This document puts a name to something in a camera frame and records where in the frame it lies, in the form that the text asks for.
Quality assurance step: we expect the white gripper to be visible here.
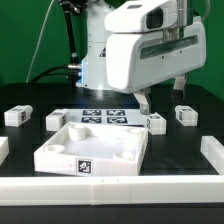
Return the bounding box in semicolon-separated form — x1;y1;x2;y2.
106;21;206;115

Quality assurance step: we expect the white square table top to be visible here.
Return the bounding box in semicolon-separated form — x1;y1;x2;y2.
34;122;148;176

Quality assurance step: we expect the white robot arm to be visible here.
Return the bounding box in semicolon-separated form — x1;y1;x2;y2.
58;0;206;115

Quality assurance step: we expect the white sheet with markers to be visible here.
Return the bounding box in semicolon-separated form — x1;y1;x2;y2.
53;109;145;126

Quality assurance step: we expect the white U-shaped obstacle fence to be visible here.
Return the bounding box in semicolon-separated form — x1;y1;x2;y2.
0;135;224;206

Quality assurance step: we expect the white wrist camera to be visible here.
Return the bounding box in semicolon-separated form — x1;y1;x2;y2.
104;0;178;33

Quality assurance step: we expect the black cable bundle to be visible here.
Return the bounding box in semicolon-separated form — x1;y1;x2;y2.
29;0;84;84

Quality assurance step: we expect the grey thin cable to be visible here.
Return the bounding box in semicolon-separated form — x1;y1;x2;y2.
25;0;55;84

